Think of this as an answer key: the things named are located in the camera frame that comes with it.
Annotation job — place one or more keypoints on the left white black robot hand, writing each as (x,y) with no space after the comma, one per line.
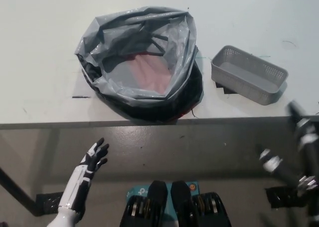
(77,184)

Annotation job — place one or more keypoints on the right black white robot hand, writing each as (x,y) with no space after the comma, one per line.
(309,147)

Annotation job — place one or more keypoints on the grey perforated rectangular basket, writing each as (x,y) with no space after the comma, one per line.
(249,72)

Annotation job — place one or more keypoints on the grey plastic bag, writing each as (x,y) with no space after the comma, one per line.
(119,42)

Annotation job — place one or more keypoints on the red item inside bag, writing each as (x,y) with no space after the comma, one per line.
(149,72)

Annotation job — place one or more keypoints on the black table leg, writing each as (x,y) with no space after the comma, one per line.
(17,189)

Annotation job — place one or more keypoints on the thin black tape strip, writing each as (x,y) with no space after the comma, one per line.
(81,96)

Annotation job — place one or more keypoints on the black tape patch on table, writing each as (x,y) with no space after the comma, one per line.
(225,88)

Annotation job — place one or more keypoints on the dark thread piece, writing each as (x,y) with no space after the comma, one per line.
(194,113)

